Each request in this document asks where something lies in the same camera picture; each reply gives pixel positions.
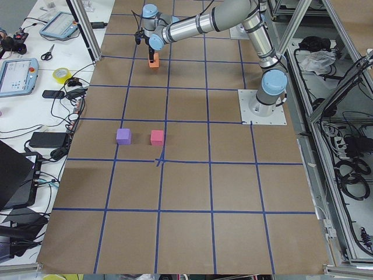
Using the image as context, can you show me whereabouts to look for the aluminium frame post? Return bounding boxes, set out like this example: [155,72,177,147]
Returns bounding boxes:
[66,0,101,63]

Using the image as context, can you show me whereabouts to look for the pink foam cube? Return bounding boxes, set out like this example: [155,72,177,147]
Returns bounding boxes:
[150,130,164,146]

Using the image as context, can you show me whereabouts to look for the black laptop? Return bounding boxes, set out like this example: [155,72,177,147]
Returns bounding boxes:
[1,142,41,210]

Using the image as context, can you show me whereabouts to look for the white cloth rag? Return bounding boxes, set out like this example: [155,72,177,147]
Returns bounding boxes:
[300,50,336,75]

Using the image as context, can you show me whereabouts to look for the blue teach pendant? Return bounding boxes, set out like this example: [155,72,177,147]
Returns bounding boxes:
[1,58,39,97]
[39,12,78,41]

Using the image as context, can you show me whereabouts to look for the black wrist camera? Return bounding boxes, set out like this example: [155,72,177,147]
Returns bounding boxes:
[134,28,145,45]

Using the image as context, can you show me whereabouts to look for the blue teach pendant near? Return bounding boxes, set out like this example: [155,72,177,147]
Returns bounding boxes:
[1,58,39,97]

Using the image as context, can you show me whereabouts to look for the orange foam cube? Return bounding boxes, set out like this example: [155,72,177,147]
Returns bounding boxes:
[148,53,160,69]

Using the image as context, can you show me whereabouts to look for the purple foam cube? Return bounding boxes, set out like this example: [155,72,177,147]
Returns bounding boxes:
[116,128,132,145]

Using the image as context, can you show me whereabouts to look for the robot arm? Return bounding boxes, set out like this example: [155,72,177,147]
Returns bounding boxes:
[135,0,288,117]

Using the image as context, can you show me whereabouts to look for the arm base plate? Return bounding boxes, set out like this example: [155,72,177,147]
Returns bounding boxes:
[229,24,249,40]
[238,89,287,125]

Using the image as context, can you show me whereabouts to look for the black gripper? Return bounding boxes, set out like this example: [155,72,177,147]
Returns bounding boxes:
[147,43,155,62]

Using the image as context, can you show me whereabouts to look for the black power adapter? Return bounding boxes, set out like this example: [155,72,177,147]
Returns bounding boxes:
[29,132,68,148]

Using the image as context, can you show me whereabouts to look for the black handled scissors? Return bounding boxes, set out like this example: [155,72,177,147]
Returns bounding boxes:
[40,44,55,61]

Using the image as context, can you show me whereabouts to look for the yellow tape roll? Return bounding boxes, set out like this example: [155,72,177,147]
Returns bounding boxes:
[52,67,72,85]

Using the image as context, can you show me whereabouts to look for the blue teach pendant far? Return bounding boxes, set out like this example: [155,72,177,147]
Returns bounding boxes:
[39,12,78,41]

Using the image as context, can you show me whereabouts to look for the black remote phone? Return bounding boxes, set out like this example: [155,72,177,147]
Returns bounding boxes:
[42,90,65,99]

